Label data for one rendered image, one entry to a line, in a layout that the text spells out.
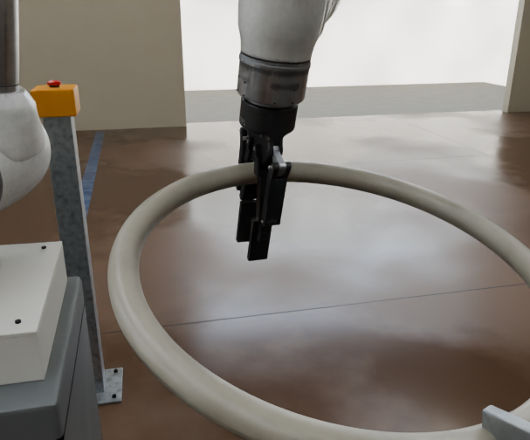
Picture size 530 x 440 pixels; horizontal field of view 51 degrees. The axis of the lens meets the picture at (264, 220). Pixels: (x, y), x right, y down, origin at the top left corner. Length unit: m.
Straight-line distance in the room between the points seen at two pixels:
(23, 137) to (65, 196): 0.83
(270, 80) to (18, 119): 0.48
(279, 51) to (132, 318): 0.35
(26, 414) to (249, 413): 0.46
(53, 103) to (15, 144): 0.75
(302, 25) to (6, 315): 0.57
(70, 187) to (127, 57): 4.97
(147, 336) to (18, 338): 0.39
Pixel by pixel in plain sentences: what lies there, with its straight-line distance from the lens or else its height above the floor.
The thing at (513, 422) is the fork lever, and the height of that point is 1.01.
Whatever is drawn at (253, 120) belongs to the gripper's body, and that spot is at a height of 1.16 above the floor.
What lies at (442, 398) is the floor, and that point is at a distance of 2.16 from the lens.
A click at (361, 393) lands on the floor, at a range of 2.12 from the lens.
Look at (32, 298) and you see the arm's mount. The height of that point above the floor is 0.88.
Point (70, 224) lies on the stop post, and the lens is 1.85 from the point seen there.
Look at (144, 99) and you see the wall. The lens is 6.76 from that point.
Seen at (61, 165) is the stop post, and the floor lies 0.85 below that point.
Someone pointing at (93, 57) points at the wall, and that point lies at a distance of 6.73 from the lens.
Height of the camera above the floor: 1.29
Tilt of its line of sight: 21 degrees down
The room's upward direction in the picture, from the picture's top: straight up
